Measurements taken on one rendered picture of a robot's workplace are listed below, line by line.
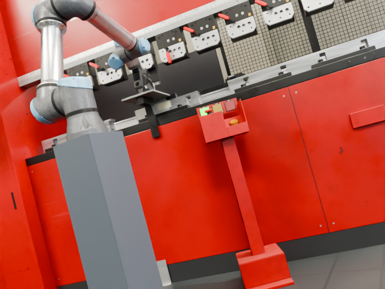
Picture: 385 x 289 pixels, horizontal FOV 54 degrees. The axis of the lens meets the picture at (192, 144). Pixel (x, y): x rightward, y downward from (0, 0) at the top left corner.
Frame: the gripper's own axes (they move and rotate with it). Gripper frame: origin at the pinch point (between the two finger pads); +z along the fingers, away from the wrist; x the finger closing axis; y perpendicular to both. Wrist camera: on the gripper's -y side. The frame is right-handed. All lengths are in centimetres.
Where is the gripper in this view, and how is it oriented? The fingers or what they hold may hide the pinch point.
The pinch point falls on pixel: (149, 96)
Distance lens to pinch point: 214.3
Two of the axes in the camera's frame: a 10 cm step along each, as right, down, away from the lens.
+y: 0.4, -6.4, 7.7
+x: -9.3, 2.6, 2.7
